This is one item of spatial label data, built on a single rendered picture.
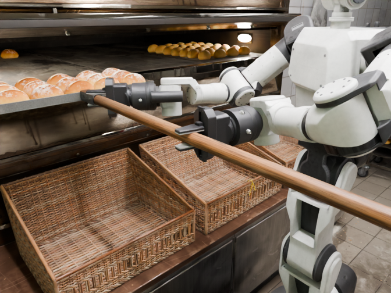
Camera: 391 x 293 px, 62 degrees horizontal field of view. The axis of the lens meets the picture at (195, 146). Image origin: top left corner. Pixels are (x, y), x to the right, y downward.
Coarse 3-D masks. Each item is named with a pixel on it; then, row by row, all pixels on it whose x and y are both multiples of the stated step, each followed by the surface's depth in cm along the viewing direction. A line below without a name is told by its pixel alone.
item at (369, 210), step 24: (96, 96) 99; (144, 120) 81; (192, 144) 69; (216, 144) 65; (264, 168) 56; (288, 168) 55; (312, 192) 50; (336, 192) 48; (360, 216) 46; (384, 216) 43
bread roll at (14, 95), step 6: (6, 90) 95; (12, 90) 95; (18, 90) 96; (0, 96) 93; (6, 96) 93; (12, 96) 94; (18, 96) 95; (24, 96) 97; (0, 102) 93; (6, 102) 93
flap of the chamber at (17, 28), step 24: (0, 24) 97; (24, 24) 102; (48, 24) 106; (72, 24) 111; (96, 24) 117; (120, 24) 123; (144, 24) 129; (168, 24) 138; (192, 24) 148; (216, 24) 161; (240, 24) 175; (264, 24) 193
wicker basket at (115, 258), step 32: (96, 160) 144; (128, 160) 155; (32, 192) 127; (64, 192) 135; (96, 192) 144; (128, 192) 156; (160, 192) 142; (64, 224) 136; (96, 224) 142; (128, 224) 143; (160, 224) 118; (192, 224) 130; (32, 256) 110; (64, 256) 123; (96, 256) 124; (128, 256) 110; (160, 256) 122; (64, 288) 96; (96, 288) 105
